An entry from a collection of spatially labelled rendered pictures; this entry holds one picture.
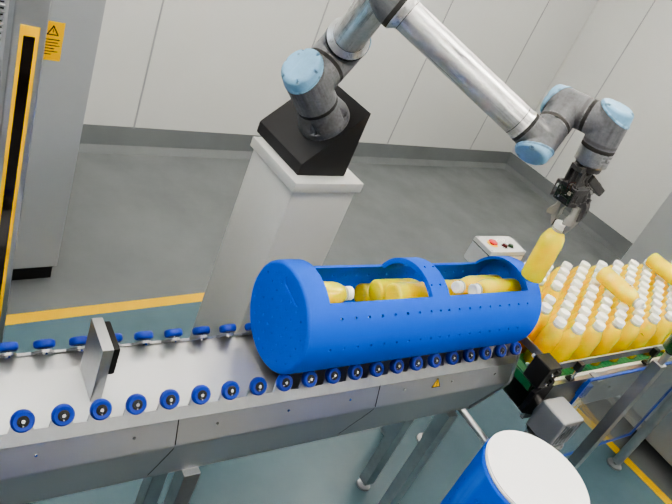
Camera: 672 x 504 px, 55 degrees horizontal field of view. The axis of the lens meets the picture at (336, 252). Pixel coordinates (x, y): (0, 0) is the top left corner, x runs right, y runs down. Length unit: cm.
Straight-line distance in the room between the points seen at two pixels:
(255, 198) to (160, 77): 202
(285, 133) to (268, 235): 38
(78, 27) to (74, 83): 22
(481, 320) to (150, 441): 95
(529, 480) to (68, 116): 209
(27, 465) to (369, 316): 81
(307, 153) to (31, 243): 136
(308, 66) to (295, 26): 246
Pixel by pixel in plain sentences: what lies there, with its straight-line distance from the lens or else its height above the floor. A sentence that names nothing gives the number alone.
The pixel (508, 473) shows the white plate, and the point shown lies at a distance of 168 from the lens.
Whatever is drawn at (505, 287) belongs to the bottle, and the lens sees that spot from 208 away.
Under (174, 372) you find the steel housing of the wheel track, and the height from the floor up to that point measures 93.
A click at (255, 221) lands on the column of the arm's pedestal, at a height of 83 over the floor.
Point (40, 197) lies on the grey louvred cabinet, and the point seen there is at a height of 47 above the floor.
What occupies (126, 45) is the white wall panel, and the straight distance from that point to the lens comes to 419.
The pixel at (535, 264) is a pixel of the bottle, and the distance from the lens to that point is 198.
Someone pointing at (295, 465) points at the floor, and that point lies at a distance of 280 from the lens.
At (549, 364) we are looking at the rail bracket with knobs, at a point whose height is 100.
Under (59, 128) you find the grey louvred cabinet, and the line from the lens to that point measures 280.
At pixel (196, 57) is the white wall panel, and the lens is 439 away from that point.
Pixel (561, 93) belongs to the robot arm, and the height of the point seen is 177.
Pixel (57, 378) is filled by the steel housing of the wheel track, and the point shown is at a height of 93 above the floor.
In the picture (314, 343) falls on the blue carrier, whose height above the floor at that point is 113.
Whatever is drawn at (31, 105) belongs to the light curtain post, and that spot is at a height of 144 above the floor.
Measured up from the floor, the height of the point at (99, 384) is 98.
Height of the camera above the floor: 207
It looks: 30 degrees down
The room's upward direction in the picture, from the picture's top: 25 degrees clockwise
